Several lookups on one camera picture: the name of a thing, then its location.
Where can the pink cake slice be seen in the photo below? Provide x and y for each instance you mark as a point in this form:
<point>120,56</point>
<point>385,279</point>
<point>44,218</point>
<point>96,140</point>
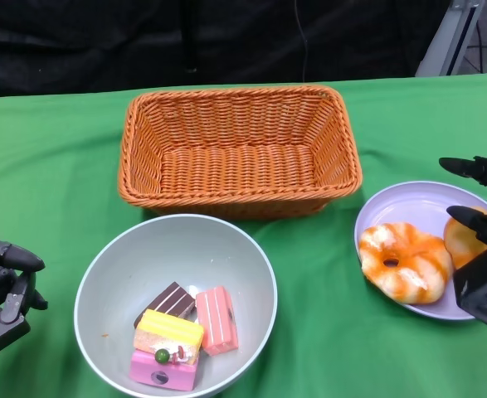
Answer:
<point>143,369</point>

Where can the red striped cake slice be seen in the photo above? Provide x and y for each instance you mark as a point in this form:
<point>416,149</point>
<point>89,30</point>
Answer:
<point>216,319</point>

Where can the black backdrop cloth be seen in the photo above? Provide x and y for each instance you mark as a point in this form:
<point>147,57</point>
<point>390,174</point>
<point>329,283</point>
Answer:
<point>102,41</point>

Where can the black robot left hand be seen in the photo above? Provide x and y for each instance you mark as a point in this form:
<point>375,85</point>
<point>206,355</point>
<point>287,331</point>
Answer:
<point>2,323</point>

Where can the orange wicker basket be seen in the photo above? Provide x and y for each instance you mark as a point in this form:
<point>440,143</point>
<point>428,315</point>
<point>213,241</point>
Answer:
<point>235,174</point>

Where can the yellow cream cake slice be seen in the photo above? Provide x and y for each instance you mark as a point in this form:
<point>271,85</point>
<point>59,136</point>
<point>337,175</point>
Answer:
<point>168,331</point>

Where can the brown chocolate cake slice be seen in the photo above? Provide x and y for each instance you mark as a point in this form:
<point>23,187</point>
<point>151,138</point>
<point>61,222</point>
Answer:
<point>172,300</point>

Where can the grey round bowl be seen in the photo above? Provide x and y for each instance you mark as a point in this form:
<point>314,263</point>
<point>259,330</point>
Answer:
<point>164,253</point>

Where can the grey metal frame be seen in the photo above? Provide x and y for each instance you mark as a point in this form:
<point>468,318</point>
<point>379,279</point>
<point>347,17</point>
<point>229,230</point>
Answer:
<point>444,45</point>

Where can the green tablecloth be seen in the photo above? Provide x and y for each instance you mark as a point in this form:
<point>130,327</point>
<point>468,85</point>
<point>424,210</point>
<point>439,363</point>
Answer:
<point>60,166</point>

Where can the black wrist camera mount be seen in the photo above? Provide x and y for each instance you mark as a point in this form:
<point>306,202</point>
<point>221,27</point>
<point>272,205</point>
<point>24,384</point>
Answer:
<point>483,286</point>

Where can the lavender round plate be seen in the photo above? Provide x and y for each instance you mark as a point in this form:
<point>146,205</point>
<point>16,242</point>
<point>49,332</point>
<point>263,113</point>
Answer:
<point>409,203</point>

